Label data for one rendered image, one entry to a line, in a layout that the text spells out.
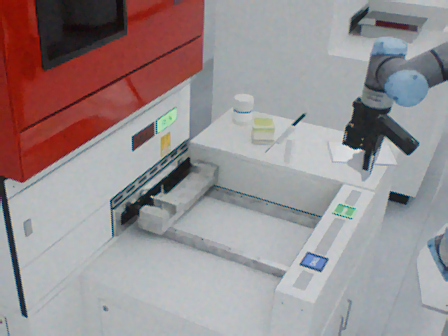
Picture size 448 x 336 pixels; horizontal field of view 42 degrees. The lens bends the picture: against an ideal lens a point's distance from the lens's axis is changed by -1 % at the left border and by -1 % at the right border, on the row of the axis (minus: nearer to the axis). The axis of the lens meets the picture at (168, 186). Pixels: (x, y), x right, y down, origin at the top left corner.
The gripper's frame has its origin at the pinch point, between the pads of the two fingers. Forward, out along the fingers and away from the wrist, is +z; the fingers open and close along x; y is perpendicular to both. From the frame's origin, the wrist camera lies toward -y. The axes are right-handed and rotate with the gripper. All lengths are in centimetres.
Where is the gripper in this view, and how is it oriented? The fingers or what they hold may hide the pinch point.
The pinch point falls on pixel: (367, 177)
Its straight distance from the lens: 155.1
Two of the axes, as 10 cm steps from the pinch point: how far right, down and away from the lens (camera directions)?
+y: -8.1, -3.4, 4.8
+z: -0.3, 8.4, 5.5
